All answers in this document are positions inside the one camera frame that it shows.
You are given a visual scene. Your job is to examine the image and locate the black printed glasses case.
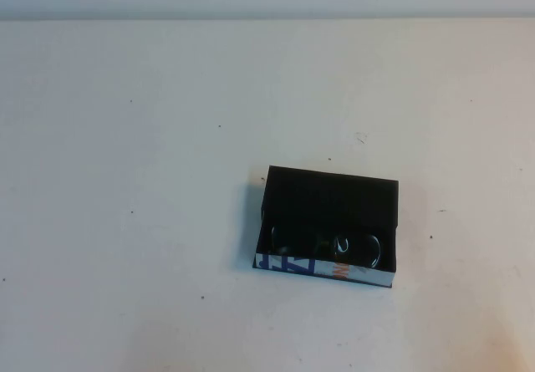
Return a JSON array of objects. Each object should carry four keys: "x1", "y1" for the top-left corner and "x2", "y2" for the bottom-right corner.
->
[{"x1": 252, "y1": 165, "x2": 400, "y2": 288}]

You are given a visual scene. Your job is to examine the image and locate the black frame glasses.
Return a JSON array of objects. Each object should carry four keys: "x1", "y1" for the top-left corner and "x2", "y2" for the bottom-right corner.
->
[{"x1": 269, "y1": 222, "x2": 384, "y2": 270}]

